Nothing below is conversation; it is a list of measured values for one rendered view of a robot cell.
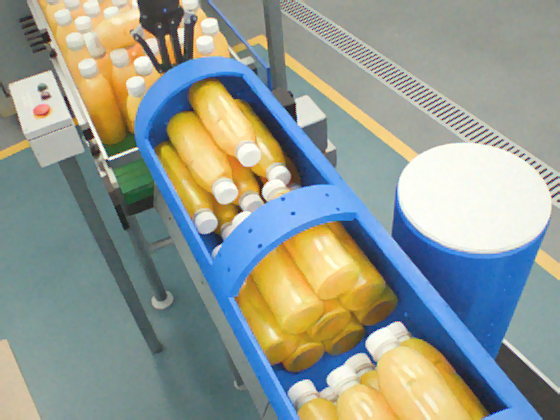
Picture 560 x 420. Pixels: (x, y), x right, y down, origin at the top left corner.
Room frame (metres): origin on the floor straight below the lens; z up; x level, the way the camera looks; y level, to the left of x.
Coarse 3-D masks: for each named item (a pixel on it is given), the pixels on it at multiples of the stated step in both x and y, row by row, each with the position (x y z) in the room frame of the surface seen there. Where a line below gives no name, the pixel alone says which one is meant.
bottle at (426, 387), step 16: (384, 352) 0.36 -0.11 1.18; (400, 352) 0.35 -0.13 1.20; (416, 352) 0.35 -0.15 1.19; (384, 368) 0.34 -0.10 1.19; (400, 368) 0.33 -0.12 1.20; (416, 368) 0.33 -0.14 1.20; (432, 368) 0.33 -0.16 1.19; (384, 384) 0.32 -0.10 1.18; (400, 384) 0.31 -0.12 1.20; (416, 384) 0.31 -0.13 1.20; (432, 384) 0.30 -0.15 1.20; (400, 400) 0.30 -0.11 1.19; (416, 400) 0.29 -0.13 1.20; (432, 400) 0.28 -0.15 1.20; (448, 400) 0.28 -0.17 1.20; (400, 416) 0.28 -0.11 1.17; (416, 416) 0.27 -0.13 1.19; (432, 416) 0.27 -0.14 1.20; (448, 416) 0.26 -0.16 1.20; (464, 416) 0.26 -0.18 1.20
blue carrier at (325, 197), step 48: (144, 96) 0.94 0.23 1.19; (240, 96) 1.01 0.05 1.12; (144, 144) 0.87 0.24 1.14; (288, 144) 0.91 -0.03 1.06; (288, 192) 0.61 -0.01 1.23; (336, 192) 0.62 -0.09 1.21; (192, 240) 0.63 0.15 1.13; (240, 240) 0.56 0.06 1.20; (384, 240) 0.53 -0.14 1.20; (240, 288) 0.51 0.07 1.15; (432, 288) 0.46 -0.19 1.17; (240, 336) 0.45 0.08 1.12; (432, 336) 0.45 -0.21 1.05; (288, 384) 0.43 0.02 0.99; (480, 384) 0.36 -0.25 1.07
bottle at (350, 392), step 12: (348, 384) 0.35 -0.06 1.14; (360, 384) 0.34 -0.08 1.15; (336, 396) 0.34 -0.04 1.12; (348, 396) 0.32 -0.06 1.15; (360, 396) 0.32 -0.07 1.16; (372, 396) 0.32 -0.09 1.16; (336, 408) 0.32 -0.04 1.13; (348, 408) 0.31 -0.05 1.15; (360, 408) 0.30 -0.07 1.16; (372, 408) 0.30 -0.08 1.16; (384, 408) 0.30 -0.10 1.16
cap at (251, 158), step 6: (246, 144) 0.78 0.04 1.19; (252, 144) 0.78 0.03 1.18; (240, 150) 0.77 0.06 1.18; (246, 150) 0.77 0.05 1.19; (252, 150) 0.77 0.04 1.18; (258, 150) 0.77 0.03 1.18; (240, 156) 0.76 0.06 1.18; (246, 156) 0.76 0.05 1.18; (252, 156) 0.77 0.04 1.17; (258, 156) 0.77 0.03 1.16; (246, 162) 0.76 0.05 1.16; (252, 162) 0.77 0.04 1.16
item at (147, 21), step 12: (144, 0) 0.98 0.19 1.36; (156, 0) 0.98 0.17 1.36; (168, 0) 0.99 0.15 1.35; (144, 12) 0.99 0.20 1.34; (156, 12) 0.98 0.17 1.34; (168, 12) 0.98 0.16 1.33; (180, 12) 1.02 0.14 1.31; (144, 24) 0.99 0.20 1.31; (168, 24) 1.01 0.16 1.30; (156, 36) 1.00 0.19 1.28
